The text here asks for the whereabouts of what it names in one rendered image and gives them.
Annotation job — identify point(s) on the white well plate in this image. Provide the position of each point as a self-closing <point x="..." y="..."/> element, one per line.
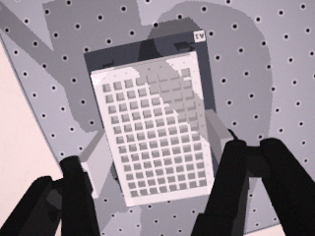
<point x="148" y="129"/>

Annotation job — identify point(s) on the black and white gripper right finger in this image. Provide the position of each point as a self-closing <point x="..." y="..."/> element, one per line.
<point x="288" y="185"/>

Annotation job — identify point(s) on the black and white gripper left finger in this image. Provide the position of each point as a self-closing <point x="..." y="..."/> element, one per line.
<point x="39" y="211"/>

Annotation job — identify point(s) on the grey perforated base plate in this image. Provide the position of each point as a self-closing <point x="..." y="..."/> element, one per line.
<point x="262" y="58"/>

